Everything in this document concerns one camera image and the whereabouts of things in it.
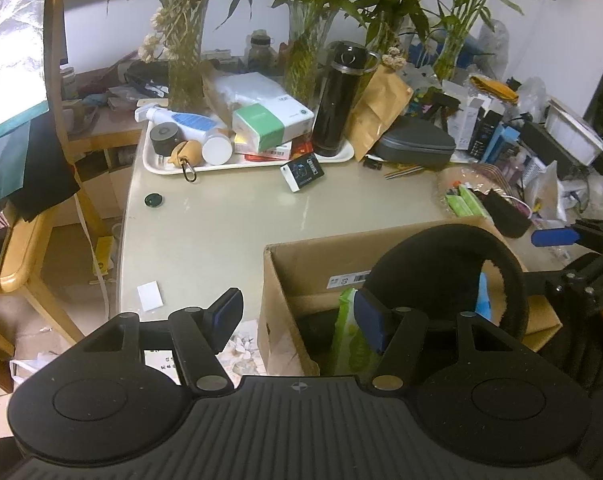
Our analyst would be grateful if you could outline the black fabric pouch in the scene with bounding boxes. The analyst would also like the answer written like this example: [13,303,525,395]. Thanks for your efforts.
[481,189,533,239]

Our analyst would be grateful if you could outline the tan keychain pouch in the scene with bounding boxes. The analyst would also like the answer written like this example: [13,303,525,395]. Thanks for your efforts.
[168,140,203,167]

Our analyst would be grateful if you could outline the glass vase with bamboo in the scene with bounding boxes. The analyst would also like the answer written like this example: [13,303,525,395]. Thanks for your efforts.
[283,1,333,107]
[438,29,471,82]
[168,0,206,112]

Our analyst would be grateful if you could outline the dark glass jar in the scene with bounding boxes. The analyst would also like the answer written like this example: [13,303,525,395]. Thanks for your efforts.
[248,29,276,72]

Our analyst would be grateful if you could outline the white spray bottle blue label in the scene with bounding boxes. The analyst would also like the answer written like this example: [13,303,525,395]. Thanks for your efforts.
[134,102,228,144]

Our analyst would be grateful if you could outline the blue wet wipes packet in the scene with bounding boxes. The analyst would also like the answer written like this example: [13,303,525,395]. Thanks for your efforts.
[475,259,494,322]

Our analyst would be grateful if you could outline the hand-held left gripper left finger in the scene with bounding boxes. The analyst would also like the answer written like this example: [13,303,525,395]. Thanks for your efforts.
[88,288,245,395]

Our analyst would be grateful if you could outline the white card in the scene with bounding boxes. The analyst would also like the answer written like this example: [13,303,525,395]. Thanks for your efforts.
[136,280,166,314]

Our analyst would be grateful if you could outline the red flat box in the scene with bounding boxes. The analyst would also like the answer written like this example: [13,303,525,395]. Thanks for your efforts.
[234,132,315,162]

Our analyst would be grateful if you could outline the black thermos bottle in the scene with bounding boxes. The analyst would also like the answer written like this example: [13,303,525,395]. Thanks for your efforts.
[311,41,381,159]

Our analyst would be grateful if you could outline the blue box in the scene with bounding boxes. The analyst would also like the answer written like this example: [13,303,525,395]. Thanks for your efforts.
[481,124,521,164]

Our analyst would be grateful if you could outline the grey hard case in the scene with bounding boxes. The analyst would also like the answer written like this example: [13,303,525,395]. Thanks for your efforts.
[373,118,457,166]

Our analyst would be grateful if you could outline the rainbow ribbon cable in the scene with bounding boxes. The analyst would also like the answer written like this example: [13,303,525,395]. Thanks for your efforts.
[383,164,425,181]

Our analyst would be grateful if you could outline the wooden chair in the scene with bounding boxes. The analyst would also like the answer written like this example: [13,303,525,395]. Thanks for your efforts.
[0,0,118,347]

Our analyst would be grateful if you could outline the clear plastic sheet teal edge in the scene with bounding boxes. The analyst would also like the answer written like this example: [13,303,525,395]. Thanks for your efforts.
[0,0,52,148]

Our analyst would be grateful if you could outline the cardboard box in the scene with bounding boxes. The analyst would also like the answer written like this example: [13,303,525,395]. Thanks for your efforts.
[258,216,563,377]

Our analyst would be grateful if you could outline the white plastic tray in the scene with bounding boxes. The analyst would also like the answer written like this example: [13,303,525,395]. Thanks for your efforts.
[142,109,357,176]

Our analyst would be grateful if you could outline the green and white tissue box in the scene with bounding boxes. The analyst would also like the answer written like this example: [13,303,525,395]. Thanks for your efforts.
[231,93,316,154]

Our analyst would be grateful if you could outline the white tall box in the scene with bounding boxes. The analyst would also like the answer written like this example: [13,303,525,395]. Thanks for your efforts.
[453,91,483,149]

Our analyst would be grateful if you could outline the brown paper bag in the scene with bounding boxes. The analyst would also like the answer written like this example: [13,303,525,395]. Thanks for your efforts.
[348,64,415,162]

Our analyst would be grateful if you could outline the white plastic bag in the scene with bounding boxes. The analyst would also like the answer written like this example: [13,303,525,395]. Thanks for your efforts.
[210,71,291,122]

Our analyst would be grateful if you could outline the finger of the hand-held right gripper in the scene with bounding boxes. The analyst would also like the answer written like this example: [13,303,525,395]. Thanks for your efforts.
[531,219,603,252]
[523,267,571,295]

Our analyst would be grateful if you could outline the black cloth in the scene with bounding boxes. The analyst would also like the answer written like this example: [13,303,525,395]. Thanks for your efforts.
[6,119,81,222]

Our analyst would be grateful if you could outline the small dark printed box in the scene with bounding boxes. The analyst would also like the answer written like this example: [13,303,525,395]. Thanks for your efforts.
[280,155,327,194]

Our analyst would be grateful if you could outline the yellow cloth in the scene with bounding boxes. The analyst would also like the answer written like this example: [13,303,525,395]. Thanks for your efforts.
[468,74,521,102]

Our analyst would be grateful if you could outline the black neck pillow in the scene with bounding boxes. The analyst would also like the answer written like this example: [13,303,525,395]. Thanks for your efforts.
[368,224,528,342]

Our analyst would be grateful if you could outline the green wet wipes packet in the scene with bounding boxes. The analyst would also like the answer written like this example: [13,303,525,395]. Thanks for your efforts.
[330,287,383,377]

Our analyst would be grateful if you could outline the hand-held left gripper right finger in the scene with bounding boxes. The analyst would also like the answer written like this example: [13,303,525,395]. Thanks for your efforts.
[353,288,526,392]

